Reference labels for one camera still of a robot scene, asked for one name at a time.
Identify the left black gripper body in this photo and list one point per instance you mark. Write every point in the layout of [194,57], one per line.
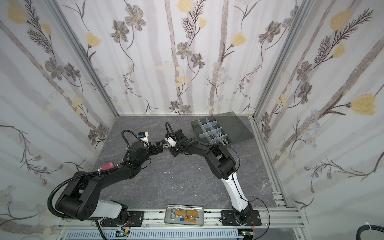
[146,153]

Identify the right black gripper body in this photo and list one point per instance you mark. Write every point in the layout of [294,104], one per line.
[173,148]

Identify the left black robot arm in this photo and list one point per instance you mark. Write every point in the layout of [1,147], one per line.
[79,196]

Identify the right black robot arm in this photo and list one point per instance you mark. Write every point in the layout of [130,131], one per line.
[221,163]

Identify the small pink red block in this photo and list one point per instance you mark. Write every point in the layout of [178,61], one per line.
[107,166]

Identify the grey compartment organizer box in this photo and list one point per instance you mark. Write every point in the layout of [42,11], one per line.
[226,129]

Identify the metal tray with tools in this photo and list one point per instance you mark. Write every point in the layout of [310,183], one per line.
[184,215]

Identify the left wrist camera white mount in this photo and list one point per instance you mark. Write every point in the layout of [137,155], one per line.
[143,137]

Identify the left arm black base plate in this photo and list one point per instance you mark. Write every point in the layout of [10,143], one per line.
[129,218]

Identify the white slotted cable duct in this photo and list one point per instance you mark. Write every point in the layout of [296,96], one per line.
[174,234]

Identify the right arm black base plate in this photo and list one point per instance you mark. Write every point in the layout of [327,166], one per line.
[233,219]

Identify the aluminium frame rail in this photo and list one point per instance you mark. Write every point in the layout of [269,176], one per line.
[270,217]

